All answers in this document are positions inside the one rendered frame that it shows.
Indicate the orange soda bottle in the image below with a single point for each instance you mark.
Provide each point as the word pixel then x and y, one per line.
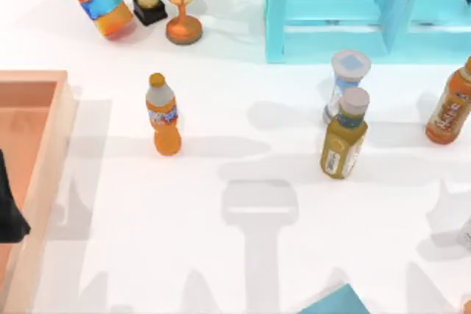
pixel 164 123

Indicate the olive yellow bottle grey cap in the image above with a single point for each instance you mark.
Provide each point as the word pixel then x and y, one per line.
pixel 344 141

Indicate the clear bottle with grey lid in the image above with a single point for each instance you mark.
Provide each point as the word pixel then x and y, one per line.
pixel 347 71

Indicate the bronze trophy cup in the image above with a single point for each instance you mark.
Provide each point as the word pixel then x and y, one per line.
pixel 182 1

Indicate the light blue rack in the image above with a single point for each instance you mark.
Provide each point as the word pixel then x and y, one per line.
pixel 331 9

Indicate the orange red and blue can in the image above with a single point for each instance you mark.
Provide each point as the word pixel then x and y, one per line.
pixel 103 5

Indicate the teal flat book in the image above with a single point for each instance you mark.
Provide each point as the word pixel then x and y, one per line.
pixel 340 301

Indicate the shallow salmon-coloured box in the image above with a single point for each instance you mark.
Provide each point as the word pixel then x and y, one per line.
pixel 33 137

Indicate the orange brown drink bottle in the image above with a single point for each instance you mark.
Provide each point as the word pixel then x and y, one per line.
pixel 449 111

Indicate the small orange object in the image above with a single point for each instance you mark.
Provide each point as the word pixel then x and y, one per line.
pixel 467 306

